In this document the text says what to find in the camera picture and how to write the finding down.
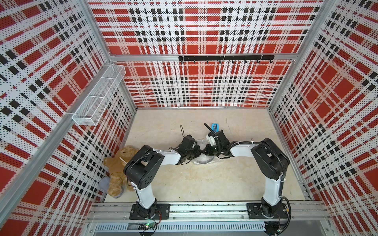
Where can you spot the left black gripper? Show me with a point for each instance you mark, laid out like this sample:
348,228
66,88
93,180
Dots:
196,147

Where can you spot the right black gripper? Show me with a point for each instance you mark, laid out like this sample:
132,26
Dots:
208,152

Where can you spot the clear bubble wrap sheet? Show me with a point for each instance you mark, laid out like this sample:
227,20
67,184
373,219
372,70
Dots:
202,144

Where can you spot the blue tape dispenser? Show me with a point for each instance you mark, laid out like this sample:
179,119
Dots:
215,127

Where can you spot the white plate green red rim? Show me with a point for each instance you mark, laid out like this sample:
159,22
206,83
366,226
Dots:
203,159

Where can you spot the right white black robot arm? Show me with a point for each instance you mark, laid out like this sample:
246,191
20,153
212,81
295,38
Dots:
272,162

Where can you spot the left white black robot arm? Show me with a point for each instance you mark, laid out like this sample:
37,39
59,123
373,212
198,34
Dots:
144,166

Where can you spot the brown teddy bear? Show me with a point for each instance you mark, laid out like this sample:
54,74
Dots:
118,180

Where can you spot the green circuit board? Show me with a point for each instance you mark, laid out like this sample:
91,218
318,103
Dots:
141,227

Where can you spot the grey blue slipper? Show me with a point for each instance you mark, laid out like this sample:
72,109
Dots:
104,185

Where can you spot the black wall hook rail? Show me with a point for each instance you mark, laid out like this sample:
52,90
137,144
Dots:
256,58

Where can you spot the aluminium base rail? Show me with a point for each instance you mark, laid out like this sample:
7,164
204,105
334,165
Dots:
303,218

